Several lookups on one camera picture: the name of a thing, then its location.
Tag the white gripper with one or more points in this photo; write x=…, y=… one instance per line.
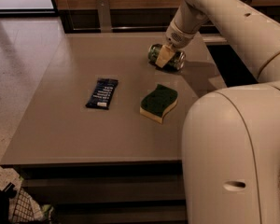
x=179, y=37

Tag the green soda can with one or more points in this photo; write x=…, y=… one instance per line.
x=176, y=63

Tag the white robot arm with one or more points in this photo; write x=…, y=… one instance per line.
x=231, y=137

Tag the green and yellow sponge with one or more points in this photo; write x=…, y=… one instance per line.
x=159, y=103

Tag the dark blue snack packet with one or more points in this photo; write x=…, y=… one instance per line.
x=102, y=94

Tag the upper grey drawer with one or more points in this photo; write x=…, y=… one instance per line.
x=117, y=189

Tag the grey drawer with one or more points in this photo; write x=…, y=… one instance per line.
x=123, y=215
x=117, y=189

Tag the lower grey drawer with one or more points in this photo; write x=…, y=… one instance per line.
x=123, y=215

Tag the black object bottom left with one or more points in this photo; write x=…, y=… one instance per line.
x=5, y=195

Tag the metal rail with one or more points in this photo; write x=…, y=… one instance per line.
x=120, y=29

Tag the left metal bracket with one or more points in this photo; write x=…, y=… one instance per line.
x=103, y=10

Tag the wire mesh basket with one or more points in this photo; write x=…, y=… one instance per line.
x=23, y=210

